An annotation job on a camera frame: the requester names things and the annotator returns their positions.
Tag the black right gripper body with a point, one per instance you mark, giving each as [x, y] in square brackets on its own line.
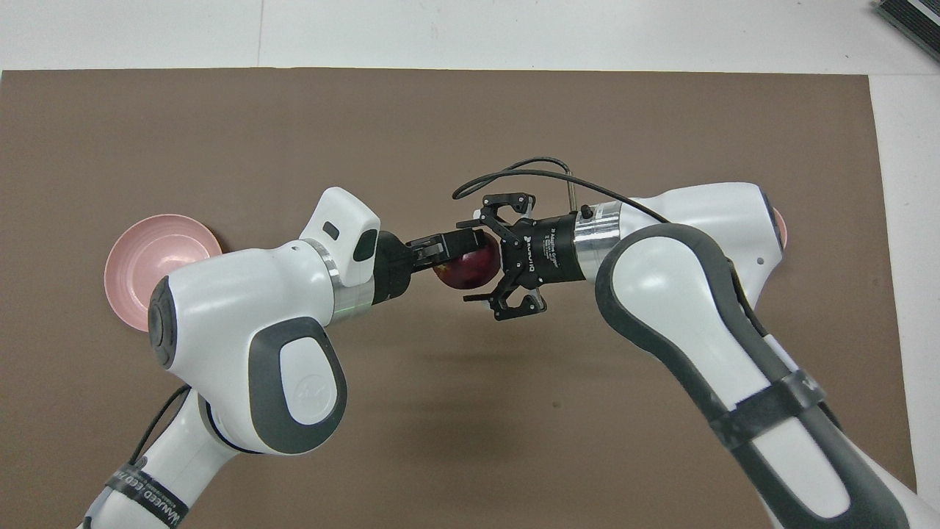
[551, 250]

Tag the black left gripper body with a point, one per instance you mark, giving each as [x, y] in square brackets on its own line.
[389, 268]

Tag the dark red apple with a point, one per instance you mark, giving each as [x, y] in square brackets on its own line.
[474, 268]

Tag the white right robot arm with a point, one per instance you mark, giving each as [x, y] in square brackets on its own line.
[683, 294]

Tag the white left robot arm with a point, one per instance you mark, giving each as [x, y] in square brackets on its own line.
[235, 308]

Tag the pink bowl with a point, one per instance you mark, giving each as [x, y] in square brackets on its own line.
[781, 228]

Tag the pink plate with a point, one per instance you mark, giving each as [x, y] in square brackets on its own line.
[147, 257]

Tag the brown table mat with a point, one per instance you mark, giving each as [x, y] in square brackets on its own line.
[470, 117]

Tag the black ribbed panel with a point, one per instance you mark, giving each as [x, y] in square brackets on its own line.
[914, 18]

